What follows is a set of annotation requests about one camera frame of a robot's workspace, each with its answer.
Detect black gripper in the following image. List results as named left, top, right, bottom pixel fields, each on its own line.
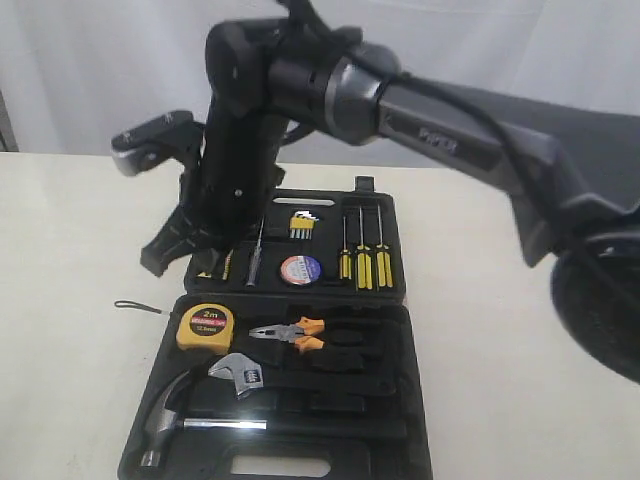
left=140, top=100, right=288, bottom=277

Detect yellow utility knife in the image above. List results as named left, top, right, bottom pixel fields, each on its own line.
left=195, top=249, right=234, bottom=282

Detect yellow tape measure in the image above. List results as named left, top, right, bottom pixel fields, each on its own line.
left=113, top=299, right=237, bottom=350

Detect black electrical tape roll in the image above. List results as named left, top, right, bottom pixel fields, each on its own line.
left=279, top=255, right=322, bottom=286

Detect orange black combination pliers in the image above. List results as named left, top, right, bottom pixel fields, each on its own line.
left=248, top=315, right=391, bottom=356

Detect black plastic tool case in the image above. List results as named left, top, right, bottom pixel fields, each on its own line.
left=117, top=176, right=432, bottom=479

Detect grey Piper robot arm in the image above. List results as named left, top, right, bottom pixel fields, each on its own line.
left=141, top=18, right=639, bottom=381

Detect clear tester screwdriver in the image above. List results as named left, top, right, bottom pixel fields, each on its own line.
left=246, top=218, right=265, bottom=287

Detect yellow hex key set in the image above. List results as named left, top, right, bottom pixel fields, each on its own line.
left=289, top=211, right=319, bottom=240

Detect small yellow black screwdriver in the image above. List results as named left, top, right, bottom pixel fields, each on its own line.
left=339, top=215, right=352, bottom=280

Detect middle yellow black screwdriver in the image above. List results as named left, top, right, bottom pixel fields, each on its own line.
left=356, top=207, right=373, bottom=290

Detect steel claw hammer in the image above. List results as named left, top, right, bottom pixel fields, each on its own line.
left=140, top=370, right=408, bottom=468

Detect right yellow black screwdriver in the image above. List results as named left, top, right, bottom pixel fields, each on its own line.
left=376, top=205, right=393, bottom=288

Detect white backdrop cloth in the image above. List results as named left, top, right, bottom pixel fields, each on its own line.
left=1, top=1, right=639, bottom=154

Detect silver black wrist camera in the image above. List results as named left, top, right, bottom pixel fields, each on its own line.
left=111, top=110, right=204, bottom=177

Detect adjustable wrench black handle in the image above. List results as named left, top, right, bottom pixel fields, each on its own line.
left=208, top=353, right=396, bottom=398

